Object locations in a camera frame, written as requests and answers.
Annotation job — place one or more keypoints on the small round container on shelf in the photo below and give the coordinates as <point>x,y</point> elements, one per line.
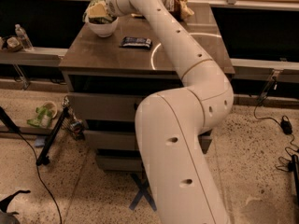
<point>11,44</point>

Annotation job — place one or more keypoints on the clear plastic water bottle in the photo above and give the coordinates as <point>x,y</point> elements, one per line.
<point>24,38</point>

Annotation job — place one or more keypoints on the white ceramic bowl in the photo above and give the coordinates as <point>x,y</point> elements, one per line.
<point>102,30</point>

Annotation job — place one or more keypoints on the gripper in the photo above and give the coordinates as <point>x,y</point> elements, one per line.
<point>111,4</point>

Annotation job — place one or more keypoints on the grey drawer cabinet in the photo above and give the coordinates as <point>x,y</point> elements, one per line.
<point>99,65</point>

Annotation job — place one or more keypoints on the green white bag on floor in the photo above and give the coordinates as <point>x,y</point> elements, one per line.
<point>44,115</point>

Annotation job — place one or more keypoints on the dark blue snack bar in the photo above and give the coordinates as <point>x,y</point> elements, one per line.
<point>136,42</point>

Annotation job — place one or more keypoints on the brown chip bag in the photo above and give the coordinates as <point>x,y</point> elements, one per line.
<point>180,3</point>

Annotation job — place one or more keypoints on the green jalapeno chip bag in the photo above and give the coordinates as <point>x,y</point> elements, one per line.
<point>98,20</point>

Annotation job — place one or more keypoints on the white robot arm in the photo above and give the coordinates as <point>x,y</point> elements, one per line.
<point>168,123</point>

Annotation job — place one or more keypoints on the black tripod leg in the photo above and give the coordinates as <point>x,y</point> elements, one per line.
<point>43,158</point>

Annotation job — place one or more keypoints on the blue tape cross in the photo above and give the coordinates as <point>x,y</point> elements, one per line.
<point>143,192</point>

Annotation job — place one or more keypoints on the bottom grey drawer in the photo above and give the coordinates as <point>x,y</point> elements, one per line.
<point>112,163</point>

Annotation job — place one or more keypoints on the black power adapter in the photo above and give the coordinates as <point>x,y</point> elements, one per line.
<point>285,125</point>

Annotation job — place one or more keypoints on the top grey drawer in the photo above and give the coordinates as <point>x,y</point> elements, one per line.
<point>99,106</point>

